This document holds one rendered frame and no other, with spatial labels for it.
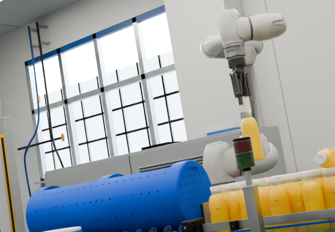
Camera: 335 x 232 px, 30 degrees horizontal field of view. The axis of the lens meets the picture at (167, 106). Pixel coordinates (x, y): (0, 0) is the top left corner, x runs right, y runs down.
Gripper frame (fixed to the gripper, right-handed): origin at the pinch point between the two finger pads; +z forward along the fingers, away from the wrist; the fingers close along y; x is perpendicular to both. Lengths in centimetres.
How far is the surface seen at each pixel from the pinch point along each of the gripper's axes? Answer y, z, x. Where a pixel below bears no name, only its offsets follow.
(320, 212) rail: 34, 45, 37
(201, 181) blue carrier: 7.3, 28.7, -22.7
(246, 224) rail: 34, 46, 9
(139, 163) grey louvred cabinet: -157, 9, -173
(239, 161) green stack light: 52, 24, 19
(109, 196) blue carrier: 26, 28, -58
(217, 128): -165, -6, -105
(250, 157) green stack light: 50, 23, 23
